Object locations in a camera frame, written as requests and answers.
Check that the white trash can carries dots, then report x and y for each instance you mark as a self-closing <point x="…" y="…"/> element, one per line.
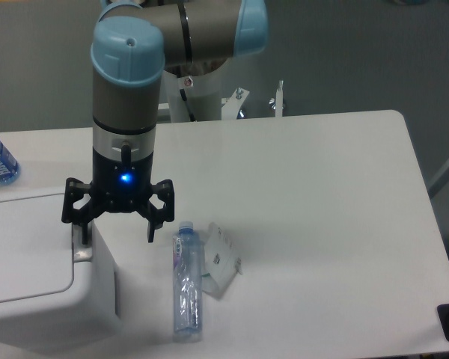
<point x="47" y="302"/>

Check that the clear crumpled plastic bag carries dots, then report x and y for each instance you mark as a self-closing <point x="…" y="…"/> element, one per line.
<point x="222" y="261"/>

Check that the grey trash can push button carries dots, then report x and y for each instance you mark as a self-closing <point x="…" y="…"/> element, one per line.
<point x="82" y="245"/>

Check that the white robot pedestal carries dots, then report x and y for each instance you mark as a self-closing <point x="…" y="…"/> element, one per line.
<point x="194" y="93"/>

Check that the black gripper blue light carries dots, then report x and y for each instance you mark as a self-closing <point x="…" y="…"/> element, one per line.
<point x="118" y="189"/>

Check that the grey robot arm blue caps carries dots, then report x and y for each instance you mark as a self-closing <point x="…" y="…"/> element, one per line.
<point x="132" y="46"/>

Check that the clear empty plastic bottle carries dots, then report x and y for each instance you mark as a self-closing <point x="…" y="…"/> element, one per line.
<point x="187" y="284"/>

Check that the white bracket with bolt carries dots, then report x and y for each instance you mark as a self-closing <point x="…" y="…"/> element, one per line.
<point x="277" y="103"/>

